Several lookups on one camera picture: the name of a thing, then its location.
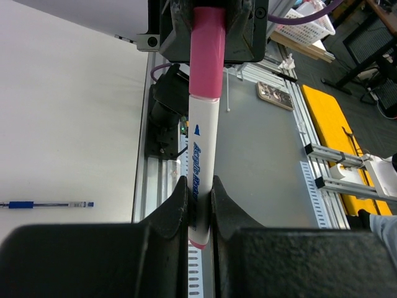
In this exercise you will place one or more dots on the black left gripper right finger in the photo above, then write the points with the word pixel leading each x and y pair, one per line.
pixel 251 260

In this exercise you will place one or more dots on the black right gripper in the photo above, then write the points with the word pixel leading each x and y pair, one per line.
pixel 170 25

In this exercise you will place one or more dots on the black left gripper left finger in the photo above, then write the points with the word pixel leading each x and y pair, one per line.
pixel 144 259

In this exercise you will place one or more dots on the pink marker cap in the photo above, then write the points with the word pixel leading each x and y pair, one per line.
pixel 207 52

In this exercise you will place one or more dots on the white acrylic marker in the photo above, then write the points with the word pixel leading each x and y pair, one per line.
pixel 202 132

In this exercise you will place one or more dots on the blue ballpoint pen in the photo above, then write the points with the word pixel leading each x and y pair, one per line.
pixel 32 204

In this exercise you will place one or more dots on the white plastic basket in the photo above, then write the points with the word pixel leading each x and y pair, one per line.
pixel 308 33

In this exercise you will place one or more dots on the yellow mat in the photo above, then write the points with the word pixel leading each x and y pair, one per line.
pixel 332 128

